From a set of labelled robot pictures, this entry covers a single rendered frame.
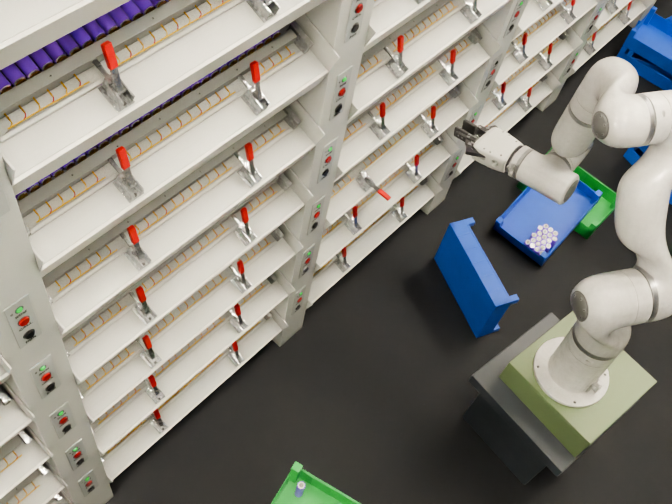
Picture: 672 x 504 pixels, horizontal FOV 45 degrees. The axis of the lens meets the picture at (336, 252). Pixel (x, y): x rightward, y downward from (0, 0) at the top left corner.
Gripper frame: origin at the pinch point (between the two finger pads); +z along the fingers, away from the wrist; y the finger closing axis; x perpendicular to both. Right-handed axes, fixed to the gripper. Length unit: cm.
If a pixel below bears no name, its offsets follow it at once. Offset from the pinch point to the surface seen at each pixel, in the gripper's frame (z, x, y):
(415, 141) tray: 11.0, -6.8, -5.9
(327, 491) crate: -30, -32, -85
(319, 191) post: 5, 12, -50
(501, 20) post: 4.5, 23.1, 15.8
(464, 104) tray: 10.5, -7.1, 15.5
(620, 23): 17, -46, 137
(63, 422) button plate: 6, 3, -120
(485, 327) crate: -23, -59, -8
